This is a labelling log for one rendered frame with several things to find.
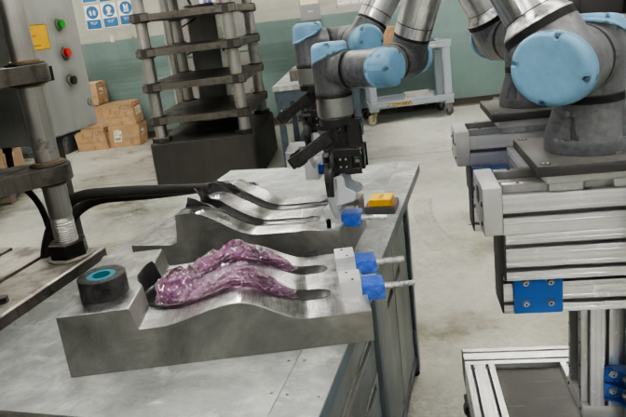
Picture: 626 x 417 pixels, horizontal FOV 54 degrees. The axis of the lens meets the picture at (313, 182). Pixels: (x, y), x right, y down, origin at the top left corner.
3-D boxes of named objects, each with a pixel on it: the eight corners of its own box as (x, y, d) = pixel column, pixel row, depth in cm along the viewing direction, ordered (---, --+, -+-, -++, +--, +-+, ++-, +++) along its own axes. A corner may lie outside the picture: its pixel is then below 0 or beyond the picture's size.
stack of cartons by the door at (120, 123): (150, 140, 794) (138, 75, 772) (142, 145, 763) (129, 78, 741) (88, 146, 802) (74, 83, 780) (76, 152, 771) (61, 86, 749)
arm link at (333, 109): (311, 100, 123) (321, 95, 131) (314, 123, 125) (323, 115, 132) (347, 98, 121) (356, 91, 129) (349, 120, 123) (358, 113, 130)
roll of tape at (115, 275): (138, 289, 104) (133, 271, 103) (93, 308, 99) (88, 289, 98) (116, 279, 109) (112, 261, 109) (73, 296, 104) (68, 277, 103)
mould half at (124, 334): (358, 275, 125) (352, 224, 122) (374, 340, 100) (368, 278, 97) (115, 305, 125) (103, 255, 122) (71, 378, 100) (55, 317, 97)
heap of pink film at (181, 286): (297, 262, 120) (292, 225, 118) (299, 303, 103) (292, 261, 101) (167, 278, 120) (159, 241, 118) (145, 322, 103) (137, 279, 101)
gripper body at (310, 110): (333, 132, 155) (329, 85, 151) (301, 134, 157) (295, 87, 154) (340, 126, 162) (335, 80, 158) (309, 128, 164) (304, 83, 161)
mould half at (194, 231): (366, 225, 153) (361, 174, 149) (344, 269, 129) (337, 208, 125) (186, 229, 167) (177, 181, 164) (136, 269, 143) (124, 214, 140)
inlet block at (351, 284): (414, 289, 110) (411, 262, 108) (419, 302, 105) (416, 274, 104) (341, 299, 110) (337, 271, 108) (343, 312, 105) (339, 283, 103)
